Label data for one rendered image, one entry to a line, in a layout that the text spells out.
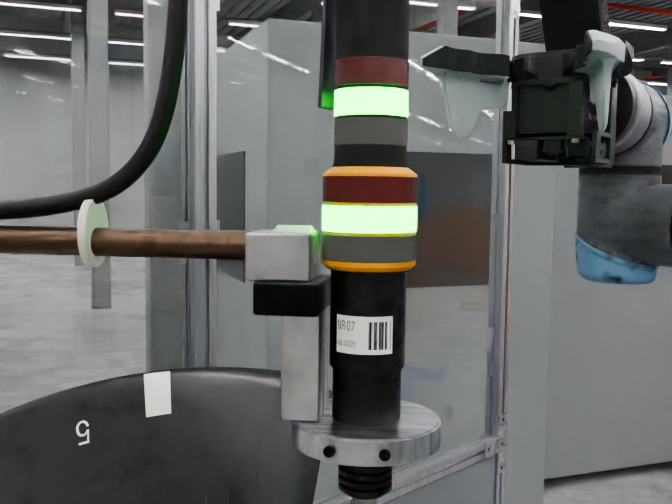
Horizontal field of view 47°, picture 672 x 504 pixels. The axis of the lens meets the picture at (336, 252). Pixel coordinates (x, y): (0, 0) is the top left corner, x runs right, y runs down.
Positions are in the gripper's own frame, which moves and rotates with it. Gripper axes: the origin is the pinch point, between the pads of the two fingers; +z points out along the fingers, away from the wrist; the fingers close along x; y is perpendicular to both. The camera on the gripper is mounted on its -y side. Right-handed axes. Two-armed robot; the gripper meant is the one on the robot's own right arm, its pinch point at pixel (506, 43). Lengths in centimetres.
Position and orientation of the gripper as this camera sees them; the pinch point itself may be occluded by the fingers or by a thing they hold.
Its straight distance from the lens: 51.7
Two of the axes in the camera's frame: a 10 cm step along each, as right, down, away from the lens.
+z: -5.6, 0.6, -8.3
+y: -0.1, 10.0, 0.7
